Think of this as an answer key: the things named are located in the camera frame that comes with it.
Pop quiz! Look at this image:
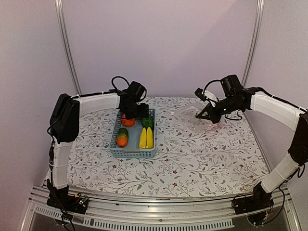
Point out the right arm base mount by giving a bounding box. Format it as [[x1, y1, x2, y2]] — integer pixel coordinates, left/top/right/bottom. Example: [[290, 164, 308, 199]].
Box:
[[231, 182, 274, 215]]

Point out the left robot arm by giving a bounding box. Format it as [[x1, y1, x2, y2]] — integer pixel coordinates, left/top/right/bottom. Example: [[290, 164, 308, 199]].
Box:
[[47, 81, 149, 190]]

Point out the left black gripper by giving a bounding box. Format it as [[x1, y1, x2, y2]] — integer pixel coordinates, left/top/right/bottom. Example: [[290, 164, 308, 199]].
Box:
[[124, 102, 149, 120]]

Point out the orange toy fruit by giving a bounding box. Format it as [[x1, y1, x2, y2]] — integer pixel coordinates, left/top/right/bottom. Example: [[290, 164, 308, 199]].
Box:
[[121, 114, 136, 128]]

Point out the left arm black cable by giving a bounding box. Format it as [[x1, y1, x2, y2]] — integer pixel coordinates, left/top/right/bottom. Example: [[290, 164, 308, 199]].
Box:
[[111, 76, 130, 92]]

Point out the right aluminium frame post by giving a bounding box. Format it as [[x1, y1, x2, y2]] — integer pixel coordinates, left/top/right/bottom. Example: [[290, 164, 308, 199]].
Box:
[[242, 0, 265, 87]]

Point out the yellow toy banana bunch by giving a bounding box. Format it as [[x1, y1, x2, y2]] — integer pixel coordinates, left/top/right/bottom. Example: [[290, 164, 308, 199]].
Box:
[[139, 127, 154, 149]]

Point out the aluminium front rail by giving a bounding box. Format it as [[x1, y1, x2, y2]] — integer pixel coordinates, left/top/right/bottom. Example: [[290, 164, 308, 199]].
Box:
[[21, 186, 302, 231]]

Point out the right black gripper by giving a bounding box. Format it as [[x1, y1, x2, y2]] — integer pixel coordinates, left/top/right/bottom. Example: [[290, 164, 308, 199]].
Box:
[[198, 96, 243, 124]]

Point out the clear zip top bag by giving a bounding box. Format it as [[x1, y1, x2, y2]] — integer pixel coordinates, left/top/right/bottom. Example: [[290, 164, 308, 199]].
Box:
[[174, 103, 221, 133]]

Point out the floral tablecloth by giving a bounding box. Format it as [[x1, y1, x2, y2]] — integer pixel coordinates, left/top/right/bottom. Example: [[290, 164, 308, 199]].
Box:
[[53, 97, 269, 197]]

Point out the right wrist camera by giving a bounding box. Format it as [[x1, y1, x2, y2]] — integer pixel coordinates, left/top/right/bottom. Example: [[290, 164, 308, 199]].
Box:
[[194, 88, 218, 103]]

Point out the left aluminium frame post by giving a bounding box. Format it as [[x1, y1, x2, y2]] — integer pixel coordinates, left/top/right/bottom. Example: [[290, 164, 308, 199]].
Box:
[[54, 0, 82, 95]]

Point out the green orange toy mango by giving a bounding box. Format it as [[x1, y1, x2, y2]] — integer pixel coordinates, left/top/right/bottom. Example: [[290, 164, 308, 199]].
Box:
[[116, 128, 128, 148]]

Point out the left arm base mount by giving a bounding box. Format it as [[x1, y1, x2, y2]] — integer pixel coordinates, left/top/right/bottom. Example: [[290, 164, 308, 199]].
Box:
[[47, 179, 89, 214]]

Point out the aluminium frame post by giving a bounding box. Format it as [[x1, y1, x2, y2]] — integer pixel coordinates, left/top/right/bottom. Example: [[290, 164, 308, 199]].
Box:
[[242, 0, 265, 87], [54, 0, 82, 95]]

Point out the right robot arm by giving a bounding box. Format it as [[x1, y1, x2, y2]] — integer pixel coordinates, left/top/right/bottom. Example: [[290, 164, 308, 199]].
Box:
[[195, 85, 308, 210]]

